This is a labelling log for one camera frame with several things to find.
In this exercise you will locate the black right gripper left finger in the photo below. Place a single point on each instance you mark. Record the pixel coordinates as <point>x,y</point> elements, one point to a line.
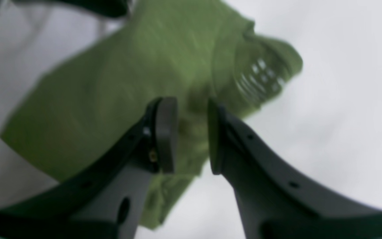
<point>104,201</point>

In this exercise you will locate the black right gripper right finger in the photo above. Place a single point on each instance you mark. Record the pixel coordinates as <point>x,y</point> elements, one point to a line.
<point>276,201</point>

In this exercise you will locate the green T-shirt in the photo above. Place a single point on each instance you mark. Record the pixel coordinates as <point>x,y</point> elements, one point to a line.
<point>188,49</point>

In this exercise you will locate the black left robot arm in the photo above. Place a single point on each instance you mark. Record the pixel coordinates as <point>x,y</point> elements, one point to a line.
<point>105,8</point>

